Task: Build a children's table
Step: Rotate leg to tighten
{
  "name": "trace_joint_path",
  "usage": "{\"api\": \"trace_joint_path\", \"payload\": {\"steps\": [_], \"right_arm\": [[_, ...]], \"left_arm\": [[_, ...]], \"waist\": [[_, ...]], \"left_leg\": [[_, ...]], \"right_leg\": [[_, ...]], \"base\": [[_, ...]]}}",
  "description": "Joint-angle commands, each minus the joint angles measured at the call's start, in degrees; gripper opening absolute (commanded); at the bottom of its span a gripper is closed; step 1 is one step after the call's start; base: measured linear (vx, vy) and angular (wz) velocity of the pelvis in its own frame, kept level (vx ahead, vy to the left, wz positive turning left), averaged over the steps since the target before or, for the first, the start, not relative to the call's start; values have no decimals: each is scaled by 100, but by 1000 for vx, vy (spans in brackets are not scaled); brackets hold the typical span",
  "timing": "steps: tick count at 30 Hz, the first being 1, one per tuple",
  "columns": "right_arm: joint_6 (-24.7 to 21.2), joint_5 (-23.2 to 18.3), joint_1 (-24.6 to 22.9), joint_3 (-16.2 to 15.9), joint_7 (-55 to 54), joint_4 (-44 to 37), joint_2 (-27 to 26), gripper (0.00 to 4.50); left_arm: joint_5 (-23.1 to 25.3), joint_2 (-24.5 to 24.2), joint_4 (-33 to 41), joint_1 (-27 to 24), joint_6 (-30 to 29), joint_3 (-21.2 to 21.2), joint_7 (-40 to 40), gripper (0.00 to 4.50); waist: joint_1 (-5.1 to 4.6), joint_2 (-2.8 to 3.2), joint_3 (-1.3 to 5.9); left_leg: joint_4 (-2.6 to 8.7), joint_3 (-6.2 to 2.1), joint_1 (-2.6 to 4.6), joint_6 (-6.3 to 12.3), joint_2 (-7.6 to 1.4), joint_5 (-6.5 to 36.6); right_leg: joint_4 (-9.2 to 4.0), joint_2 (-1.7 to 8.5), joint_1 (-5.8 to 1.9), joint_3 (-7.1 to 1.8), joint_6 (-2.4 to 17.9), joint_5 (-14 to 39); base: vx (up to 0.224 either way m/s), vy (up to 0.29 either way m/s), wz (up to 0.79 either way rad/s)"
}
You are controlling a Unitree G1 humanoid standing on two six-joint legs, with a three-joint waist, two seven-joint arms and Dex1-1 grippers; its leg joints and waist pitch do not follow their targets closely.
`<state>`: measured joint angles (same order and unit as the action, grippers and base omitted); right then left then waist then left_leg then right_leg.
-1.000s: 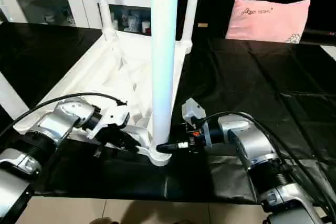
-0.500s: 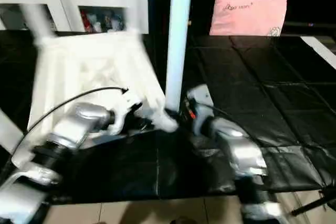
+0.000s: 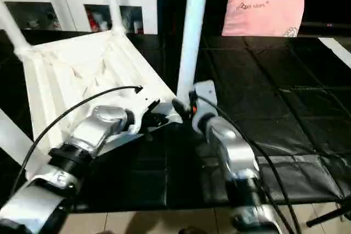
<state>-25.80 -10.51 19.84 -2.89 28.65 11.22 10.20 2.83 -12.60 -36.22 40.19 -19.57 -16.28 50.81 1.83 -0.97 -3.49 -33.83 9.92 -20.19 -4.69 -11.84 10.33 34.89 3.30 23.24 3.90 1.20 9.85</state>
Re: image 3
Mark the white plastic table leg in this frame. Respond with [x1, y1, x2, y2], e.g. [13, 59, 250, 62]
[103, 0, 127, 36]
[0, 107, 42, 180]
[0, 1, 31, 54]
[177, 0, 210, 103]

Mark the white plastic table top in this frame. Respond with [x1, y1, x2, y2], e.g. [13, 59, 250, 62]
[15, 30, 184, 180]

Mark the black work mat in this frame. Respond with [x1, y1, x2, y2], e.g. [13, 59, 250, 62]
[0, 30, 351, 214]

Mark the red and white carton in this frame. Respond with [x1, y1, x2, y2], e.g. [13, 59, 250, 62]
[87, 10, 98, 31]

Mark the pink pillow with print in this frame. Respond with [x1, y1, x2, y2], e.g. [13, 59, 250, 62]
[221, 0, 307, 37]

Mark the dark right robot foot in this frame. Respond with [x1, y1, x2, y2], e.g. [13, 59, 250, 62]
[180, 226, 203, 234]

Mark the black low cabinet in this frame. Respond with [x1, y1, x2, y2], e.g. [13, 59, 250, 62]
[301, 21, 351, 37]

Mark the white flat board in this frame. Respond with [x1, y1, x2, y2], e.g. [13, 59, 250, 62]
[319, 36, 351, 69]

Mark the black tripod stand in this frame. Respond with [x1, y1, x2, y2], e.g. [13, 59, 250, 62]
[307, 201, 351, 226]

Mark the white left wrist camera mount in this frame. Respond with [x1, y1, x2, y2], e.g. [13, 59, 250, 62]
[127, 88, 161, 134]

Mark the black left wrist camera cable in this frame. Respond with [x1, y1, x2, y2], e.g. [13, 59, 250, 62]
[8, 84, 144, 202]

